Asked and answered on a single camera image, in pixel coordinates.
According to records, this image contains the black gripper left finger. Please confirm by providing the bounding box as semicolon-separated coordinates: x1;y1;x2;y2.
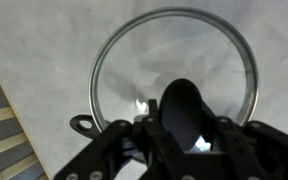
54;100;184;180

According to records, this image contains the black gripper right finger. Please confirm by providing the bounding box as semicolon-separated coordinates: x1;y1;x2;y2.
200;99;288;180

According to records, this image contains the glass lid with black knob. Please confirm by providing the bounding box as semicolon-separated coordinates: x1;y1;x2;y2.
88;6;260;153

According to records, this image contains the black saucepan with handle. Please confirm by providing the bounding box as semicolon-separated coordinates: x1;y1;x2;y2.
70;114;100;139

